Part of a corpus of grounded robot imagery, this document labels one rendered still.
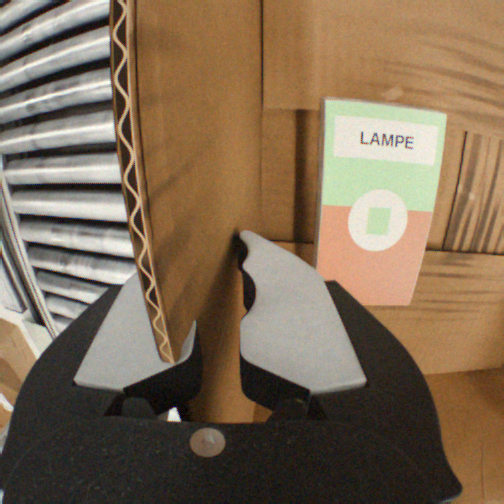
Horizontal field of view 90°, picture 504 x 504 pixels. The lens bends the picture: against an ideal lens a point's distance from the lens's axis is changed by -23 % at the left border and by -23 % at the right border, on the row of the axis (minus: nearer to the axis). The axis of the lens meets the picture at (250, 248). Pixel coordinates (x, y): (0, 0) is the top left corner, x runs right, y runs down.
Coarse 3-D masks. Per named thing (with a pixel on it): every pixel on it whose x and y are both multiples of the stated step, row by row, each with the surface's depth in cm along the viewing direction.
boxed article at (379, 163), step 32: (320, 128) 18; (352, 128) 16; (384, 128) 15; (416, 128) 15; (320, 160) 18; (352, 160) 16; (384, 160) 16; (416, 160) 16; (320, 192) 18; (352, 192) 17; (384, 192) 17; (416, 192) 17; (320, 224) 19; (352, 224) 18; (384, 224) 18; (416, 224) 18; (320, 256) 20; (352, 256) 19; (384, 256) 19; (416, 256) 19; (352, 288) 20; (384, 288) 20
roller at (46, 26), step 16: (80, 0) 31; (96, 0) 31; (48, 16) 33; (64, 16) 32; (80, 16) 32; (96, 16) 33; (16, 32) 34; (32, 32) 34; (48, 32) 35; (64, 32) 36; (0, 48) 36; (16, 48) 37
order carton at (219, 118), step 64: (128, 0) 3; (192, 0) 5; (256, 0) 14; (320, 0) 15; (384, 0) 14; (448, 0) 13; (128, 64) 4; (192, 64) 6; (256, 64) 16; (320, 64) 17; (384, 64) 16; (448, 64) 15; (128, 128) 4; (192, 128) 7; (256, 128) 17; (448, 128) 18; (128, 192) 5; (192, 192) 7; (256, 192) 19; (448, 192) 20; (192, 256) 8; (448, 256) 22; (192, 320) 8; (384, 320) 25; (448, 320) 25; (448, 384) 27; (448, 448) 21
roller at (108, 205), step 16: (16, 192) 53; (32, 192) 52; (48, 192) 51; (64, 192) 50; (80, 192) 49; (96, 192) 48; (112, 192) 47; (16, 208) 53; (32, 208) 51; (48, 208) 50; (64, 208) 49; (80, 208) 48; (96, 208) 47; (112, 208) 46
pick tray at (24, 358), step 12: (0, 324) 76; (12, 324) 77; (0, 336) 71; (12, 336) 74; (0, 348) 69; (12, 348) 73; (24, 348) 78; (0, 360) 95; (12, 360) 73; (24, 360) 78; (0, 372) 90; (12, 372) 91; (24, 372) 77; (12, 384) 87
